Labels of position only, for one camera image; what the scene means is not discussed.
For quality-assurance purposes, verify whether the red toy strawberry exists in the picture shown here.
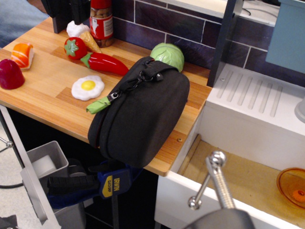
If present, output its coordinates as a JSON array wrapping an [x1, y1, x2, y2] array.
[[64, 37, 87, 60]]

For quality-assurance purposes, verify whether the light blue cabinet panel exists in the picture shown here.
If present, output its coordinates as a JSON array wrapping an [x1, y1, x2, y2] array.
[[266, 0, 305, 73]]

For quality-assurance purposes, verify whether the white ridged drainboard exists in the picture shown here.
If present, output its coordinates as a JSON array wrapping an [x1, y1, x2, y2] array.
[[206, 64, 305, 135]]

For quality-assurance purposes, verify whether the toy ice cream cone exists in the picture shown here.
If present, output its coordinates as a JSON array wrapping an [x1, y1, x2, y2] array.
[[66, 21, 102, 53]]

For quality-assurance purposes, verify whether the green toy cabbage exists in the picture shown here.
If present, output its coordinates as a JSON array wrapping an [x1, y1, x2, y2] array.
[[150, 42, 184, 72]]

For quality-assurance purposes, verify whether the grey metal bin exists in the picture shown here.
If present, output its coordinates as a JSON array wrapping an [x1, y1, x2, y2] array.
[[27, 141, 69, 178]]

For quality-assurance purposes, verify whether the orange plastic bowl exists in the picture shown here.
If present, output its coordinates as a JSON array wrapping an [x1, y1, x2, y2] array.
[[276, 167, 305, 210]]

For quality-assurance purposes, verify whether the red toy chili pepper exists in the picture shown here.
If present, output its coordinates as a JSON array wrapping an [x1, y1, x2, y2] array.
[[81, 52, 129, 76]]

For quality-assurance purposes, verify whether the grey metal table leg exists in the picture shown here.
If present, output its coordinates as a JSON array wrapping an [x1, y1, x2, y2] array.
[[0, 105, 61, 229]]

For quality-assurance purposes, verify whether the toy salmon sushi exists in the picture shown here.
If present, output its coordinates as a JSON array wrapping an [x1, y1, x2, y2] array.
[[11, 43, 34, 70]]

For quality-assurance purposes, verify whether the black zipper bag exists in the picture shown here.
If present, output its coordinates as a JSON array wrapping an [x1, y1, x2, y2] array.
[[88, 56, 190, 168]]

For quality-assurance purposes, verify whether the peanut jar red label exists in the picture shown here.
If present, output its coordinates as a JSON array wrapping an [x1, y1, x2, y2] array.
[[90, 0, 113, 48]]

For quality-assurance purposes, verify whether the green tape zipper pull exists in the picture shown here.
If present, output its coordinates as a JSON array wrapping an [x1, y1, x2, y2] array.
[[86, 97, 111, 115]]

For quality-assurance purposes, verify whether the toy fried egg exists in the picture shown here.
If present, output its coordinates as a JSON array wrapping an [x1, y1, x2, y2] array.
[[71, 75, 105, 101]]

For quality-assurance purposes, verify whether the white drawer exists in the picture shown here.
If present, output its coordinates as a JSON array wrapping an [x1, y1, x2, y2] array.
[[154, 102, 305, 229]]

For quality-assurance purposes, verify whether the blue yellow bar clamp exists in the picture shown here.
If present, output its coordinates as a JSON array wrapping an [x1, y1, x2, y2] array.
[[47, 160, 143, 209]]

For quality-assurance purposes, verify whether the dark grey shelf post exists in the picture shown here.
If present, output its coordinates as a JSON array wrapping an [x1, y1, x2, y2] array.
[[207, 0, 243, 87]]

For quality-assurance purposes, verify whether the dark red toy dome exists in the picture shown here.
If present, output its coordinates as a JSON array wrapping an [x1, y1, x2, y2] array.
[[0, 59, 25, 90]]

